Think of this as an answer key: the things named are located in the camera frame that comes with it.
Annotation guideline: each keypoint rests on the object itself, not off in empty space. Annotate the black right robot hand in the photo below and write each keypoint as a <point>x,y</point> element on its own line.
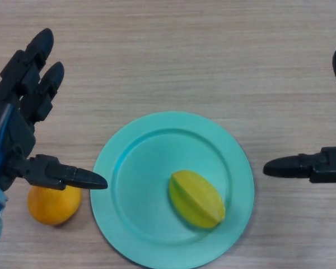
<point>327,171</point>

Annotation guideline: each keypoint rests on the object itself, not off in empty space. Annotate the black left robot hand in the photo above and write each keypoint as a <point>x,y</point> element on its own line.
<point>14,131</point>

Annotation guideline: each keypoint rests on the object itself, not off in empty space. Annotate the yellow green starfruit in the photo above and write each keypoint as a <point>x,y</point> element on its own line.
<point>197,199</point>

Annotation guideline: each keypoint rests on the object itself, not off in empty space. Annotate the teal round plate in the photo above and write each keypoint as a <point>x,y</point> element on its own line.
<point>140,182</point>

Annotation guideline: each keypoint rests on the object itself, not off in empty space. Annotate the orange yellow pear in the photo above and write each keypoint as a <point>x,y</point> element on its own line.
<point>53,207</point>

